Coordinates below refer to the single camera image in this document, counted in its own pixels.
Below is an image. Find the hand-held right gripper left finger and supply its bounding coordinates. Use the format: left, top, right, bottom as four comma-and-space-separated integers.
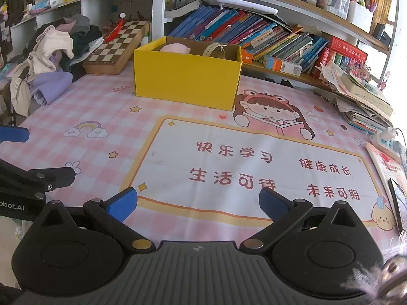
41, 187, 157, 251

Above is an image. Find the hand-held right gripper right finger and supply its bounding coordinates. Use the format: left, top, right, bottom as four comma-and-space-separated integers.
238, 187, 362, 250

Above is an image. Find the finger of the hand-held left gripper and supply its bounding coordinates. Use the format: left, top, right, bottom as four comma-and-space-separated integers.
0, 125, 30, 143
0, 158, 77, 201

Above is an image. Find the yellow cardboard box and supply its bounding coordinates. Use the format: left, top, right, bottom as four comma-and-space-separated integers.
133, 36, 243, 109

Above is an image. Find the pink plush toy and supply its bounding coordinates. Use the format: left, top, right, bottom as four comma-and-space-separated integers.
159, 43, 192, 55

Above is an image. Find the clear tape roll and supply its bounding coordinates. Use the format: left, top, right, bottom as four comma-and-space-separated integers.
203, 42, 235, 59

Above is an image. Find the pink checkered desktop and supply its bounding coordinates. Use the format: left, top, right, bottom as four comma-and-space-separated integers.
0, 67, 407, 251

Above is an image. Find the purple cloth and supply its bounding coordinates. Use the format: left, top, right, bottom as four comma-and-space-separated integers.
30, 71, 74, 106

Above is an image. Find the pile of clothes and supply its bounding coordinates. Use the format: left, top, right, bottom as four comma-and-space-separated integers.
9, 25, 75, 117

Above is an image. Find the pink white booklet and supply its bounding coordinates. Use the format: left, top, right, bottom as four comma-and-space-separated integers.
366, 143, 407, 197

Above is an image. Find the dark clothes pile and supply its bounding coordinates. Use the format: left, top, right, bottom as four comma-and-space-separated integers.
52, 14, 104, 70

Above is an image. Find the black tablet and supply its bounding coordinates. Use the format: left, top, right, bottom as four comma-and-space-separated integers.
388, 178, 407, 233

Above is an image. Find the white power strip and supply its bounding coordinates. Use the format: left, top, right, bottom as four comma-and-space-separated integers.
370, 127, 407, 160

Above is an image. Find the pile of papers and books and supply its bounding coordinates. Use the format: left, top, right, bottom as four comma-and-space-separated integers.
319, 60, 395, 134

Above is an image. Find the small orange white blue box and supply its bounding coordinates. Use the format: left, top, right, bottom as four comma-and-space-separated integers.
263, 55, 303, 77

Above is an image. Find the wooden chessboard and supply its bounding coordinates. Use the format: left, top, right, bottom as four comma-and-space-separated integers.
83, 20, 151, 75

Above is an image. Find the red tassel ornament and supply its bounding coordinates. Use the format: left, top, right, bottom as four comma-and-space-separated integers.
104, 13, 128, 43

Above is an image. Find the red flat box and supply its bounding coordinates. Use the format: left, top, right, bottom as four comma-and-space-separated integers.
329, 36, 368, 60

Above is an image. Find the row of colourful books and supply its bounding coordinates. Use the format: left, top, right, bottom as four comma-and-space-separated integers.
168, 5, 329, 74

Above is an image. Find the small black box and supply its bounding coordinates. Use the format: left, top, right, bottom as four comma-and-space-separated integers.
371, 23, 392, 48

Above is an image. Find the thick white-paged book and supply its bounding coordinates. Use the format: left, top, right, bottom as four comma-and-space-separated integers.
165, 2, 208, 20

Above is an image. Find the white pen holder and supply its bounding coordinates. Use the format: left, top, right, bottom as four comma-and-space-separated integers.
346, 0, 374, 34

